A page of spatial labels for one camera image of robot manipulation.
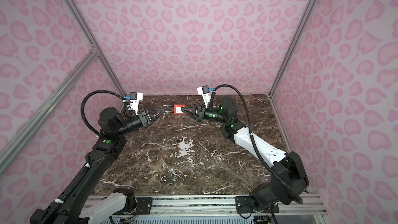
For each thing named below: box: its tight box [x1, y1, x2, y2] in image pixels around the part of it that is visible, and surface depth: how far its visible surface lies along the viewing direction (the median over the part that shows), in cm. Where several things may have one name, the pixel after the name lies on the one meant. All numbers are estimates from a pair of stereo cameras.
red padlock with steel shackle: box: [161, 104, 187, 115], surface depth 65 cm
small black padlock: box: [160, 174, 174, 186], surface depth 83 cm
